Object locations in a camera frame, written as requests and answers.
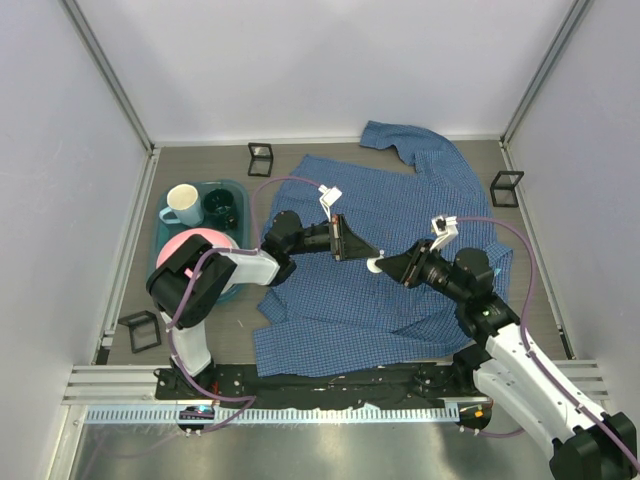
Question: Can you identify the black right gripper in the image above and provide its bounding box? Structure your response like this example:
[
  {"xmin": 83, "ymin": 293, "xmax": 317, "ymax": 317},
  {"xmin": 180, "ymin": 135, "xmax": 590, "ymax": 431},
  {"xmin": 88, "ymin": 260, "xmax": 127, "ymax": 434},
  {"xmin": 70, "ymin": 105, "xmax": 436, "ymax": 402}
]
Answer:
[{"xmin": 375, "ymin": 239, "xmax": 468, "ymax": 304}]

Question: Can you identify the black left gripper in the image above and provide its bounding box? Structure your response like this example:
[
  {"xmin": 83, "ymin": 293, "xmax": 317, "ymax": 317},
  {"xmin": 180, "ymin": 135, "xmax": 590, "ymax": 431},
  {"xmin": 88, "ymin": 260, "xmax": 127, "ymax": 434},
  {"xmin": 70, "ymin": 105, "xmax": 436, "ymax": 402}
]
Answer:
[{"xmin": 287, "ymin": 215, "xmax": 379, "ymax": 262}]

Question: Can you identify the blue plaid shirt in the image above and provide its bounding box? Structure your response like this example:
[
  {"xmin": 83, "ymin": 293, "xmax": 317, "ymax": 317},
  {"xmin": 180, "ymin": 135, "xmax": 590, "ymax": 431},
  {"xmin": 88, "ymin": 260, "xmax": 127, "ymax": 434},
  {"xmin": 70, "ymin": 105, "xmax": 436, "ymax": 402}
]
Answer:
[{"xmin": 253, "ymin": 121, "xmax": 513, "ymax": 377}]

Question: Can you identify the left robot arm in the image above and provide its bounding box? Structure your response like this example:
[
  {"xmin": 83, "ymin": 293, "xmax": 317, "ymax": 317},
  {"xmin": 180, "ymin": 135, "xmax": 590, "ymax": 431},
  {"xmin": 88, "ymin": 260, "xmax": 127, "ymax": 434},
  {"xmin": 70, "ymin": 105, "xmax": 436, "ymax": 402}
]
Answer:
[{"xmin": 146, "ymin": 211, "xmax": 382, "ymax": 399}]

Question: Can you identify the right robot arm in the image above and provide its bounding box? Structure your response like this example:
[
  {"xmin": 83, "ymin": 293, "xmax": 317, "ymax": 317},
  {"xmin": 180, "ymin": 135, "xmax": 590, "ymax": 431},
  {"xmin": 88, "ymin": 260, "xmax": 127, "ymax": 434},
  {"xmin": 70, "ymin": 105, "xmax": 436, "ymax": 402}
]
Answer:
[{"xmin": 367, "ymin": 240, "xmax": 639, "ymax": 479}]

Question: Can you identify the black display box right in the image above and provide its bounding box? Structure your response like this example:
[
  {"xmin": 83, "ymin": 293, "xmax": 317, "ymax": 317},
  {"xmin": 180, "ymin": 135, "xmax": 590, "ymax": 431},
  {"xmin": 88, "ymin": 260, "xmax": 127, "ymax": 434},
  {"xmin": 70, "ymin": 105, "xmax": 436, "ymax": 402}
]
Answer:
[{"xmin": 489, "ymin": 170, "xmax": 525, "ymax": 208}]

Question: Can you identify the black display box back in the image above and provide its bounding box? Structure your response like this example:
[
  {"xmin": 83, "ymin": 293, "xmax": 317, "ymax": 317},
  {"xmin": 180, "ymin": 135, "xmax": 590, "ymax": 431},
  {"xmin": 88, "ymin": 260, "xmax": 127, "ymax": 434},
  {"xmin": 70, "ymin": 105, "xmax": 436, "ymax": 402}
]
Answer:
[{"xmin": 247, "ymin": 142, "xmax": 274, "ymax": 178}]

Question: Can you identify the pink plate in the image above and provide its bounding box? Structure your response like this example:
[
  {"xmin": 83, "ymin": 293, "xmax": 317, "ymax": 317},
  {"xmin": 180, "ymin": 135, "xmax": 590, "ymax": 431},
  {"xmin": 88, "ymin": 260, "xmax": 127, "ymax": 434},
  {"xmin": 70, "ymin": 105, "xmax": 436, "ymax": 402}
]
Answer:
[{"xmin": 146, "ymin": 228, "xmax": 237, "ymax": 295}]

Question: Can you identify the dark green mug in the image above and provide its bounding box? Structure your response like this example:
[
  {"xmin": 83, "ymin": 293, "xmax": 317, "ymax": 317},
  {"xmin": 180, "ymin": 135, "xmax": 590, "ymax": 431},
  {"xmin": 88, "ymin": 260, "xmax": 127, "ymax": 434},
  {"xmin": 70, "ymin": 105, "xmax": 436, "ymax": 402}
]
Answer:
[{"xmin": 202, "ymin": 188, "xmax": 238, "ymax": 231}]

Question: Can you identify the light blue mug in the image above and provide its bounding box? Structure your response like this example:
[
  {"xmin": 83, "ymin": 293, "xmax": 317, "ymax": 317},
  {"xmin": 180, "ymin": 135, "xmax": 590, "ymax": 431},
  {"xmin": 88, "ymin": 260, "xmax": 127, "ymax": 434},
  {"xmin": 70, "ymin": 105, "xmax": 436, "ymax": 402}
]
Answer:
[{"xmin": 158, "ymin": 184, "xmax": 204, "ymax": 228}]

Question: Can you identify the teal plastic tray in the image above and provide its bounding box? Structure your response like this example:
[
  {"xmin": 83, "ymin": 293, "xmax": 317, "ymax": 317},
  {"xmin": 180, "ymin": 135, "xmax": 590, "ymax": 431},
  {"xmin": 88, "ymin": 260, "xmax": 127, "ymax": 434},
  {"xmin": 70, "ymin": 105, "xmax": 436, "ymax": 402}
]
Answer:
[{"xmin": 145, "ymin": 178, "xmax": 250, "ymax": 308}]

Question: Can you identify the black display box front-left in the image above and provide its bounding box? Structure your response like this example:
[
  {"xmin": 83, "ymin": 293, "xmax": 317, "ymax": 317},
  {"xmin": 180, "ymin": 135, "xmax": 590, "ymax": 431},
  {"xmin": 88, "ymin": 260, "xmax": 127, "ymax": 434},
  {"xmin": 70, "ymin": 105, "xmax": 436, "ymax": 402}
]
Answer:
[{"xmin": 118, "ymin": 310, "xmax": 162, "ymax": 354}]

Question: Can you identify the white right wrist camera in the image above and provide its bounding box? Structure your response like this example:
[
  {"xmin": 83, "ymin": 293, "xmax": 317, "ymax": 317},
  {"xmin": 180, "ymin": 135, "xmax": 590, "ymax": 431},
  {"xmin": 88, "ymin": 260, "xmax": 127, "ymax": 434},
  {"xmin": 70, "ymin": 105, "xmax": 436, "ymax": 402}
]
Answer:
[{"xmin": 429, "ymin": 215, "xmax": 458, "ymax": 252}]

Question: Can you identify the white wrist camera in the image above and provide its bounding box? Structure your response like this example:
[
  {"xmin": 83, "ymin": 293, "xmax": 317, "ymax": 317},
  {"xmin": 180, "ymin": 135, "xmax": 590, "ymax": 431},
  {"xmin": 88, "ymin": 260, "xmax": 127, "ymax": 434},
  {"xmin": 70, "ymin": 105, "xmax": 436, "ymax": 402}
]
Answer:
[
  {"xmin": 429, "ymin": 215, "xmax": 458, "ymax": 252},
  {"xmin": 318, "ymin": 184, "xmax": 342, "ymax": 220}
]

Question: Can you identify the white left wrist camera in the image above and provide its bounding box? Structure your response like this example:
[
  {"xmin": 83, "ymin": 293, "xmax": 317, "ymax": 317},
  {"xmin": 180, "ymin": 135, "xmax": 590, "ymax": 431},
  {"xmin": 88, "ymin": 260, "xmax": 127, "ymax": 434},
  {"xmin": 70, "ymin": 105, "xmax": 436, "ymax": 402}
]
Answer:
[{"xmin": 318, "ymin": 184, "xmax": 342, "ymax": 220}]

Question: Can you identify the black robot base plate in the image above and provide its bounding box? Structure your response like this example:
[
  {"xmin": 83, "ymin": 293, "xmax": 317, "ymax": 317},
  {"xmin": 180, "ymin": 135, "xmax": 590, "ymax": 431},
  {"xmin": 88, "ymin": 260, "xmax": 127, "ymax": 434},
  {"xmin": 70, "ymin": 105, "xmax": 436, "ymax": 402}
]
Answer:
[{"xmin": 153, "ymin": 361, "xmax": 501, "ymax": 411}]

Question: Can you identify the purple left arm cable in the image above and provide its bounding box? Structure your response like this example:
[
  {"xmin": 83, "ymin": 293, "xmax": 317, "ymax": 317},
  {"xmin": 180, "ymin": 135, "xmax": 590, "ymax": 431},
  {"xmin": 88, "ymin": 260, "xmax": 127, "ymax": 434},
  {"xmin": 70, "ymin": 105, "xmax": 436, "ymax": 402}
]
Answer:
[{"xmin": 167, "ymin": 175, "xmax": 326, "ymax": 434}]

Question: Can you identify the white slotted cable duct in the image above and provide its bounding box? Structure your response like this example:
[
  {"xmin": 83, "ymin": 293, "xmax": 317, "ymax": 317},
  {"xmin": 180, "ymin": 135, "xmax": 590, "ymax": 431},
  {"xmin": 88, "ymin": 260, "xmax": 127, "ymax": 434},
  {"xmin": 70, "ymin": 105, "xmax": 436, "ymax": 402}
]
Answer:
[{"xmin": 85, "ymin": 403, "xmax": 459, "ymax": 425}]

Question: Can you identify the aluminium frame rail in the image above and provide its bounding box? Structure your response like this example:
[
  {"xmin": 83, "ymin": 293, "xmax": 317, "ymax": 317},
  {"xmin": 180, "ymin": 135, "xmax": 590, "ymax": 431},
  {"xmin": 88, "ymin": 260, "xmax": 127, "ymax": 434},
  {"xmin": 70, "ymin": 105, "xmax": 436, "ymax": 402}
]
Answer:
[{"xmin": 59, "ymin": 0, "xmax": 155, "ymax": 155}]

